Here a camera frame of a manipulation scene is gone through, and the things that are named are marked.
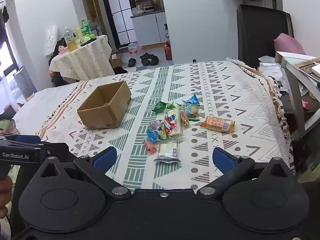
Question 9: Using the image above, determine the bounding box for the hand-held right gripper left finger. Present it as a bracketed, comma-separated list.
[37, 146, 132, 200]

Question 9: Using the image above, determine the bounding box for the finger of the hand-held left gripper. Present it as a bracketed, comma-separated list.
[0, 134, 75, 160]

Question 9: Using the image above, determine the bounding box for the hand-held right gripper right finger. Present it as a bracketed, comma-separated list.
[197, 147, 295, 200]

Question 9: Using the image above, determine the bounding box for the orange biscuit packet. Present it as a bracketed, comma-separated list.
[200, 115, 236, 133]

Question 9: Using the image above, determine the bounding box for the brown cardboard box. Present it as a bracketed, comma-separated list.
[77, 80, 132, 130]

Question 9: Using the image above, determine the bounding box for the pink snack packet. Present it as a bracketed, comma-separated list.
[144, 139, 157, 155]

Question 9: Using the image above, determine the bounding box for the small blue candy packet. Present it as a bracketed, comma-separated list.
[147, 129, 160, 143]

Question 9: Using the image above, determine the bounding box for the brown stick snack packet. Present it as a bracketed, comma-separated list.
[179, 110, 190, 128]

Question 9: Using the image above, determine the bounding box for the clear white wafer packet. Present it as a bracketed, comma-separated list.
[153, 140, 181, 164]

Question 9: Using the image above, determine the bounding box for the long white snack packet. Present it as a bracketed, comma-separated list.
[166, 107, 186, 139]

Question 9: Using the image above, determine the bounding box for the blue banded cracker packet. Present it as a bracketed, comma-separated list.
[186, 104, 200, 117]

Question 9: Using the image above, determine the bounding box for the red white blue packet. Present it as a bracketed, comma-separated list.
[164, 116, 177, 130]

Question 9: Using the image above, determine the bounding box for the blue snack packet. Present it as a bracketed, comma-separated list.
[182, 94, 200, 108]

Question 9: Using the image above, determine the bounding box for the person's left hand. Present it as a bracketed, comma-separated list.
[0, 176, 12, 220]

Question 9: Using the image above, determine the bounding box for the light green cloth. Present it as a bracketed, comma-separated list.
[0, 119, 19, 135]

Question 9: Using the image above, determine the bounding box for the white bed sheet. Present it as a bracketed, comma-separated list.
[11, 81, 80, 135]

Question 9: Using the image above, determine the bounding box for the window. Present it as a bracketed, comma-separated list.
[0, 40, 20, 100]

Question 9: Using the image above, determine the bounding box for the round table with dotted cloth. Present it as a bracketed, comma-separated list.
[49, 35, 113, 80]

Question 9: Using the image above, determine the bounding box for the small brown carton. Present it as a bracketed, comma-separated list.
[109, 52, 123, 68]

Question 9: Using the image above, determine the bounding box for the white crumpled cloth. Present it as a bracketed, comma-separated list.
[257, 56, 284, 80]

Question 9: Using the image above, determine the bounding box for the bubble wrap sheet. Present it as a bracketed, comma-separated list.
[45, 25, 58, 55]

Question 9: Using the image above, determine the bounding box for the clear bottle with yellow drink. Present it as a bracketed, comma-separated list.
[64, 27, 75, 51]

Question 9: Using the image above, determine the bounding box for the white side table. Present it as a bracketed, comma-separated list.
[275, 51, 320, 140]

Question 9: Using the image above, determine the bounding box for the black tablet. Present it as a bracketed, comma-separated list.
[80, 37, 98, 47]

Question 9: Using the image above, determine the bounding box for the pink plastic bag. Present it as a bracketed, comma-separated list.
[127, 42, 143, 55]

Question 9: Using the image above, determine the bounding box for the red oil bottle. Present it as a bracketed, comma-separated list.
[164, 41, 173, 61]

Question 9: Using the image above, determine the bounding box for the patterned tray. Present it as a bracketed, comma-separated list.
[295, 57, 320, 82]

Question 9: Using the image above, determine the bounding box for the green soda bottle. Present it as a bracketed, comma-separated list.
[80, 18, 90, 39]

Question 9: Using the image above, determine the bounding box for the dark hanging garment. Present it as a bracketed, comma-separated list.
[0, 5, 10, 25]

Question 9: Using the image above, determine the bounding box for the black upholstered panel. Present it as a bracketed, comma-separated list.
[236, 4, 294, 69]

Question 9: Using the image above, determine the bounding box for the pink pillow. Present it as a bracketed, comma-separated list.
[273, 33, 307, 55]

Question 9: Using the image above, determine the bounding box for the white kitchen cabinet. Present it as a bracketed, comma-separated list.
[130, 11, 168, 47]

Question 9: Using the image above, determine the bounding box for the black framed glass door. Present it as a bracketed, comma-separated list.
[99, 0, 138, 50]

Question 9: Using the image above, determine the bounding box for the cluttered kitchen shelf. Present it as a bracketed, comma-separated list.
[126, 0, 165, 18]

